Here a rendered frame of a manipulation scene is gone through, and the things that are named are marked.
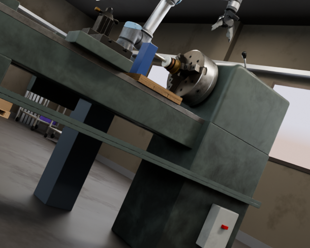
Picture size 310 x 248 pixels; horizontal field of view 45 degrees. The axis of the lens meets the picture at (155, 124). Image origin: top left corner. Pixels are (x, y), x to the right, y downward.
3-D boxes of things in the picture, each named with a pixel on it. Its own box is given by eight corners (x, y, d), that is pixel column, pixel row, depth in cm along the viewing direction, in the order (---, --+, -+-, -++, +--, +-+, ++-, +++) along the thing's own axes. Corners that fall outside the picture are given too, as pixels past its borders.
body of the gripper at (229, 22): (224, 29, 247) (231, 14, 248) (231, 28, 239) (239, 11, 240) (215, 23, 244) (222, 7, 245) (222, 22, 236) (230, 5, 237)
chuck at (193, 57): (169, 99, 242) (189, 55, 244) (200, 107, 216) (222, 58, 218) (159, 93, 237) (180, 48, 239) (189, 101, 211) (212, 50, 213)
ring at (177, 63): (176, 62, 226) (166, 54, 221) (186, 62, 219) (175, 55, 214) (170, 76, 226) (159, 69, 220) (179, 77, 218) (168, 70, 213)
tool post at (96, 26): (102, 39, 205) (109, 22, 205) (108, 39, 199) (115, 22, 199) (90, 32, 200) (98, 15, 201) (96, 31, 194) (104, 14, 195)
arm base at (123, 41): (106, 47, 258) (112, 34, 258) (122, 57, 267) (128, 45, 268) (118, 48, 246) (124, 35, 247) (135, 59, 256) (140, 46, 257)
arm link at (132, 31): (115, 34, 256) (123, 16, 257) (125, 44, 267) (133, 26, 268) (128, 38, 249) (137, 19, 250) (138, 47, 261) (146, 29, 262)
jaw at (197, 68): (192, 71, 225) (206, 68, 216) (190, 78, 224) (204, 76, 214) (179, 62, 219) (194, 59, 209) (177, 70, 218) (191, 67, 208)
